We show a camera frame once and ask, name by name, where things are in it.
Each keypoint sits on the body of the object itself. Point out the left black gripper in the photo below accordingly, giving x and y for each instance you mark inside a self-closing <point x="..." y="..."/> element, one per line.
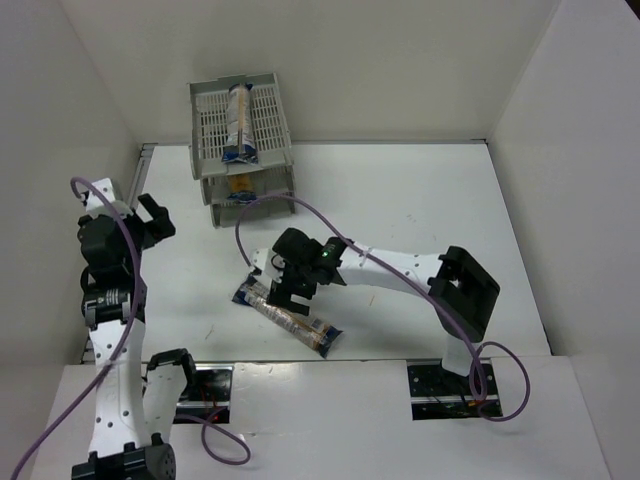
<point x="151" y="226"/>

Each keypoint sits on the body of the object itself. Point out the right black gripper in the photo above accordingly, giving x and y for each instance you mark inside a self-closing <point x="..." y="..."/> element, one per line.
<point x="292" y="288"/>

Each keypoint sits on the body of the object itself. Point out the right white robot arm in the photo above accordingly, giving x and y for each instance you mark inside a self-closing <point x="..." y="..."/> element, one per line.
<point x="461" y="291"/>

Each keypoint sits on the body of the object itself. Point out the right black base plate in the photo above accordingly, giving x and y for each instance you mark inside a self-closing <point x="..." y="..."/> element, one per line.
<point x="437" y="394"/>

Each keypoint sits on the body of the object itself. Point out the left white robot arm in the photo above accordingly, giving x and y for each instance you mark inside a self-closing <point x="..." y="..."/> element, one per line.
<point x="135" y="403"/>

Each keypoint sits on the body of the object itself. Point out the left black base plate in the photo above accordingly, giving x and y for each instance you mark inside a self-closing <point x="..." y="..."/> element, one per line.
<point x="209" y="392"/>

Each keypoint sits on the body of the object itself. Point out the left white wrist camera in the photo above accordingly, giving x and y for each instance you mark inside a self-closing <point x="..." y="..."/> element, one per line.
<point x="110" y="199"/>

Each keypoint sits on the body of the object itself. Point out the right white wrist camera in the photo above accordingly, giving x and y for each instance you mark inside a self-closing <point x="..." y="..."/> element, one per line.
<point x="267" y="265"/>

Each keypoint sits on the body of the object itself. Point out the blue orange spaghetti bag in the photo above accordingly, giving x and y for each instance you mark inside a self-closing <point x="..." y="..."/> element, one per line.
<point x="241" y="189"/>
<point x="240" y="144"/>

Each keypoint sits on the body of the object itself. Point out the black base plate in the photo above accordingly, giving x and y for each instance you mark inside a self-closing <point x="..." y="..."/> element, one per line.
<point x="437" y="394"/>
<point x="209" y="392"/>

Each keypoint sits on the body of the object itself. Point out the aluminium frame rail left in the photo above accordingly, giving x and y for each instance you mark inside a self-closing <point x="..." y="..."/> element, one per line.
<point x="142" y="165"/>

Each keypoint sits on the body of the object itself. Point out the grey stacked tray shelf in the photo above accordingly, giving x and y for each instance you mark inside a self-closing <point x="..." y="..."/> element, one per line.
<point x="271" y="173"/>

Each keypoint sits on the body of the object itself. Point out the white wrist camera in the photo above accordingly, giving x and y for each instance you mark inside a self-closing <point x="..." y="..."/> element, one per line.
<point x="110" y="199"/>
<point x="267" y="265"/>

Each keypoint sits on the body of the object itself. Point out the blue silver spaghetti bag front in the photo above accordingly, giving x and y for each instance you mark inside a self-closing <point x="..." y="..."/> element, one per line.
<point x="312" y="331"/>

